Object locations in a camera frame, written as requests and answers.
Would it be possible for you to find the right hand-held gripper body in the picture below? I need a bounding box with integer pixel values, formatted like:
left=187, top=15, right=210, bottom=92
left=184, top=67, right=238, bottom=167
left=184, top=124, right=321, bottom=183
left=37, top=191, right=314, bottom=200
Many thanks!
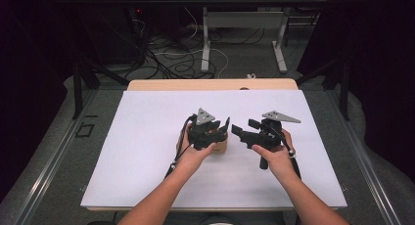
left=249, top=110, right=301, bottom=170

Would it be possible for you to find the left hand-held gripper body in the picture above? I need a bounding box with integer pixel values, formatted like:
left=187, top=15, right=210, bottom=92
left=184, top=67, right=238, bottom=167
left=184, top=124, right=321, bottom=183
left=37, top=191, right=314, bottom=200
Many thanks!
left=187, top=108, right=228, bottom=151

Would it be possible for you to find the round wooden pen holder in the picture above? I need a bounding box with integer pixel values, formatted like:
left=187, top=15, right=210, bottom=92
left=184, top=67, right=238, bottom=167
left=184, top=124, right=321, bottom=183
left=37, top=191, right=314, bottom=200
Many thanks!
left=209, top=133, right=229, bottom=155

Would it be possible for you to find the person's left hand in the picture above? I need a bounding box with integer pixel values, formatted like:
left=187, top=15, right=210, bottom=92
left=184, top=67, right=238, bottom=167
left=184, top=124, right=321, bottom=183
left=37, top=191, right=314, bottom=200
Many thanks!
left=175, top=123, right=218, bottom=174

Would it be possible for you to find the person's right hand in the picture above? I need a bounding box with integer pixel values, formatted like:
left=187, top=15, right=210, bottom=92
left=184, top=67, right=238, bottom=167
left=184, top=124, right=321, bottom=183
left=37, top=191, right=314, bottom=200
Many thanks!
left=252, top=128, right=297, bottom=184

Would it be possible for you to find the light wooden table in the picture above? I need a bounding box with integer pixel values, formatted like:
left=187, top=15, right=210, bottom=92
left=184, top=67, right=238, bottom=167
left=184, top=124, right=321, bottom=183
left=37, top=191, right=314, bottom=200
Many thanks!
left=126, top=77, right=300, bottom=92

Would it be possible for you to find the white table mat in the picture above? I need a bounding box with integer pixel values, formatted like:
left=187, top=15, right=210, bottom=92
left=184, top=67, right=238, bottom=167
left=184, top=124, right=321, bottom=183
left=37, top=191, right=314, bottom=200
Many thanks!
left=80, top=89, right=347, bottom=210

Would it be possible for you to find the white desk with metal legs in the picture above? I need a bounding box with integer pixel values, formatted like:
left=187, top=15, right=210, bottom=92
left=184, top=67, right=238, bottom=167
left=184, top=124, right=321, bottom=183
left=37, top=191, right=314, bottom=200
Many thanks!
left=181, top=0, right=331, bottom=73

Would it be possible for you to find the black metal stand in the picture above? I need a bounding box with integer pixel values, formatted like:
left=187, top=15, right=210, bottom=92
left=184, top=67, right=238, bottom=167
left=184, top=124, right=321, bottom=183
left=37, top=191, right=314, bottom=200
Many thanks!
left=295, top=55, right=351, bottom=121
left=71, top=55, right=130, bottom=120

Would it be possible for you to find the dark curtain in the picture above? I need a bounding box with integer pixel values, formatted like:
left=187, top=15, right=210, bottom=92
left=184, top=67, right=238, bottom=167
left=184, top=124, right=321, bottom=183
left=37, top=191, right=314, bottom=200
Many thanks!
left=0, top=0, right=79, bottom=203
left=298, top=0, right=415, bottom=184

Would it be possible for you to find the black computer tower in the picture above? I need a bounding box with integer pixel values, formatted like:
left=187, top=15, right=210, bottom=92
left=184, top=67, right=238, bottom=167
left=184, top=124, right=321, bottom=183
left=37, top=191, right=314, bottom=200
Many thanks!
left=77, top=6, right=146, bottom=65

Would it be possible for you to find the right hand-held gripper cable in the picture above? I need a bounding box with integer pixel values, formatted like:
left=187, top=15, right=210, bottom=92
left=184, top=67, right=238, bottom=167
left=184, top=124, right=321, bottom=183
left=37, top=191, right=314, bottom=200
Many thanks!
left=267, top=123, right=301, bottom=181

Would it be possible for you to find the hand-held gripper cable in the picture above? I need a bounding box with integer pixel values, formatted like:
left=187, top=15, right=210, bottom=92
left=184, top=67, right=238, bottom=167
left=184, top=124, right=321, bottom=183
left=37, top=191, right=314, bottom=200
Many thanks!
left=267, top=123, right=301, bottom=181
left=164, top=113, right=198, bottom=180

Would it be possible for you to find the left hand-held gripper cable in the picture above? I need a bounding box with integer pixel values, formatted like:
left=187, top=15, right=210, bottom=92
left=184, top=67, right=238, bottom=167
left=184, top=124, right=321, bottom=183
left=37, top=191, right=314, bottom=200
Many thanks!
left=164, top=113, right=198, bottom=180

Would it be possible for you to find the tangle of floor cables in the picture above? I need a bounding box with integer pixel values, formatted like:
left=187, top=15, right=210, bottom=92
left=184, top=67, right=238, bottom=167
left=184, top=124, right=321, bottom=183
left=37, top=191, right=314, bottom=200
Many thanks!
left=130, top=6, right=265, bottom=80

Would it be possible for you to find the metal floor rail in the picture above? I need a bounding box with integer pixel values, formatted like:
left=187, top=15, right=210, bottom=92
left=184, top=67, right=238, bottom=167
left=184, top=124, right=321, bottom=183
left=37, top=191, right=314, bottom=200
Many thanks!
left=13, top=89, right=99, bottom=225
left=326, top=89, right=402, bottom=225

